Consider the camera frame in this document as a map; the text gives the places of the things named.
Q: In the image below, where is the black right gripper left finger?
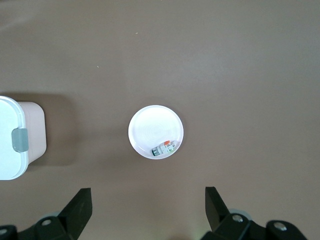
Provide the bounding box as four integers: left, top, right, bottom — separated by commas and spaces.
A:
24, 187, 94, 240

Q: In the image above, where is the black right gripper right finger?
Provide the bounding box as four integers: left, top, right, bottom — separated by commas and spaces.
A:
199, 186, 308, 240

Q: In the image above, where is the white lidded storage box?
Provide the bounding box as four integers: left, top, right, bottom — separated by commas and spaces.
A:
0, 95, 48, 181

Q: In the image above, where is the pink round plate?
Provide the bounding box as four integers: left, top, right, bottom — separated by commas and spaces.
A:
128, 104, 185, 160

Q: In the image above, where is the brown table mat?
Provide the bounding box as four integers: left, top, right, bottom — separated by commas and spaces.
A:
0, 0, 320, 240

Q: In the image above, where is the white switch with green button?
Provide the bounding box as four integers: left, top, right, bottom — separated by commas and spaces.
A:
151, 140, 177, 157

